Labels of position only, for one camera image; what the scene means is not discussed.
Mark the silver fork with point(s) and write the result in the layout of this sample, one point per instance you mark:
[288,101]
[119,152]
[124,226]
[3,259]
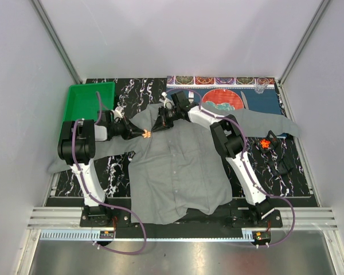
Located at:
[191,96]

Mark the red and teal plate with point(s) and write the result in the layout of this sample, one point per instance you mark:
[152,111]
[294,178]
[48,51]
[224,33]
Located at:
[223,99]

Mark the clear drinking glass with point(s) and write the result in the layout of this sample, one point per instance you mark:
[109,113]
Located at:
[261,84]

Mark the orange flower brooch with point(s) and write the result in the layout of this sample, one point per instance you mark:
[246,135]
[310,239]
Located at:
[146,134]
[265,144]

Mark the blue patterned placemat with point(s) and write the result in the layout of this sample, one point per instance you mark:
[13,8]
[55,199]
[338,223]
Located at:
[267,102]

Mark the grey button shirt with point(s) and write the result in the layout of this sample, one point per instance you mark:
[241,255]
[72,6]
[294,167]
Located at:
[172,171]

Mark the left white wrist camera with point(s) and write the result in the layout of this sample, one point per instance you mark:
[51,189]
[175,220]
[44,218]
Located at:
[118,112]

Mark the black brooch stand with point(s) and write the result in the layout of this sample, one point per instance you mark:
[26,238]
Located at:
[274,140]
[282,167]

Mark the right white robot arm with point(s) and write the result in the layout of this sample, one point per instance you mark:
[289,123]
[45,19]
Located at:
[229,142]

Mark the far black brooch stand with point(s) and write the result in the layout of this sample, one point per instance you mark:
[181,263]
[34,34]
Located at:
[274,140]

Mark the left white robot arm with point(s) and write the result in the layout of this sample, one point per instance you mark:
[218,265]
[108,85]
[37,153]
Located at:
[77,147]

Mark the near black brooch stand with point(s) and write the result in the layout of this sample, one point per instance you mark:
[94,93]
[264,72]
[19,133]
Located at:
[282,167]

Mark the green plastic bin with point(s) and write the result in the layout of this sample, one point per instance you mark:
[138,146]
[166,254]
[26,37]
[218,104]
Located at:
[82,101]

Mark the silver knife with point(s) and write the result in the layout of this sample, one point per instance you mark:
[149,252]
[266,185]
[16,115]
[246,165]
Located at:
[244,99]

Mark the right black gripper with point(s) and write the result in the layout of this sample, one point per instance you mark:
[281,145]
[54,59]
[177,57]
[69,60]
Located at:
[161,123]

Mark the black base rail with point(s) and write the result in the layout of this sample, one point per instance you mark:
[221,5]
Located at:
[226,215]

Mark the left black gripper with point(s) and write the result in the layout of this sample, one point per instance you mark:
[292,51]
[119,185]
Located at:
[131,130]

